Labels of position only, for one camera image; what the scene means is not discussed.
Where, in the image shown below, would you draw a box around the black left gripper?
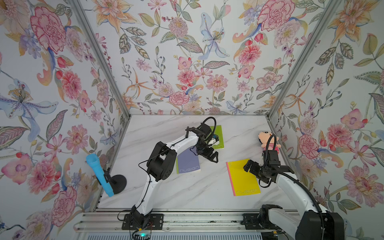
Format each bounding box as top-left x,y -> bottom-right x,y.
194,140 -> 221,161

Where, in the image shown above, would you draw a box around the yellow cover lined notebook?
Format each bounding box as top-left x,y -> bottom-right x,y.
226,159 -> 261,197

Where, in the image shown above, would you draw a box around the purple cover lined notebook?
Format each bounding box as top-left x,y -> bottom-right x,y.
176,147 -> 201,174

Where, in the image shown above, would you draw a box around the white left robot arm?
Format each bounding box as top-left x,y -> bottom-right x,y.
130,124 -> 220,223

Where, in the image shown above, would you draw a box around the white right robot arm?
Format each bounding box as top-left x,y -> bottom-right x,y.
250,150 -> 346,240

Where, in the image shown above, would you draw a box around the green nusign notebook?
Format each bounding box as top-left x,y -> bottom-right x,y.
209,125 -> 225,149

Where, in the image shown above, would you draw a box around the pink plush doll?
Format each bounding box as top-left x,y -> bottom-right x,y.
258,131 -> 281,153

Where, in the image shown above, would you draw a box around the black microphone stand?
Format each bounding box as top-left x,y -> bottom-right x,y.
103,168 -> 127,197

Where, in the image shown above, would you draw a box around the blue toy microphone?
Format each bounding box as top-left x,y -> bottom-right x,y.
86,154 -> 114,197

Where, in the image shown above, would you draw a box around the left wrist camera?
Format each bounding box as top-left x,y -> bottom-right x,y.
209,135 -> 220,146

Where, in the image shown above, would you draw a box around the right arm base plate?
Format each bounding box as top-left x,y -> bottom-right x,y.
240,214 -> 269,230

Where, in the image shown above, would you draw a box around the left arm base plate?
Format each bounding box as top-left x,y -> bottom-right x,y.
122,213 -> 164,231

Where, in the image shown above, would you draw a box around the aluminium front rail frame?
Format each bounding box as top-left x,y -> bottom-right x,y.
74,186 -> 304,234

